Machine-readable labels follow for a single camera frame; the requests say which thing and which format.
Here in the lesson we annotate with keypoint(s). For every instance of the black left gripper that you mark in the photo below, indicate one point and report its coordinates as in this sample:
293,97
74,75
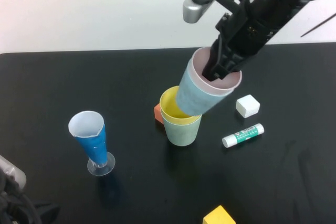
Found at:
15,208

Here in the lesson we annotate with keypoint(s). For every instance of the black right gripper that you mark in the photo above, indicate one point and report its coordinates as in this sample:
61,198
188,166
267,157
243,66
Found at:
246,30

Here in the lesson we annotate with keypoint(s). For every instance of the pink plastic cup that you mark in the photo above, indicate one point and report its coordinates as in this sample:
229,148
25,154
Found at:
228,85

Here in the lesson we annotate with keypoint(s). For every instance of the light blue plastic cup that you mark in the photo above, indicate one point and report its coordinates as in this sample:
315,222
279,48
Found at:
194,95

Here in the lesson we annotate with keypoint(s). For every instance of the yellow plastic cup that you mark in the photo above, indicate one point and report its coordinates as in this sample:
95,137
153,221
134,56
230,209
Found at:
168,103

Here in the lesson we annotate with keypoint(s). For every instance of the green plastic cup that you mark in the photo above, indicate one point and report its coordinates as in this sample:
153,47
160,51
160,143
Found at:
181,134

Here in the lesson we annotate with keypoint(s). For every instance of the white foam cube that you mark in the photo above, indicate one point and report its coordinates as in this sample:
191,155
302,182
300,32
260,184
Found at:
248,106

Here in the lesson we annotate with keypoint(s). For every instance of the white green glue stick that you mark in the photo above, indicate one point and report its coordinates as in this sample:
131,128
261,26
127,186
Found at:
241,136

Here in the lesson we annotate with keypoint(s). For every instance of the orange foam cube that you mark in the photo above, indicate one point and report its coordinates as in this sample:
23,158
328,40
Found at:
157,115

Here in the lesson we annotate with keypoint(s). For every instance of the blue conical measuring glass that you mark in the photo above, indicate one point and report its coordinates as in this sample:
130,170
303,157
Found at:
95,142

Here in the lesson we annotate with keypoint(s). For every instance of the plain yellow foam cube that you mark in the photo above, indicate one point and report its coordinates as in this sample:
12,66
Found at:
218,216

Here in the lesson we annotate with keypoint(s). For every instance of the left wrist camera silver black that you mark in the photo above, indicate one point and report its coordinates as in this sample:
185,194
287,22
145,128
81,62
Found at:
10,172

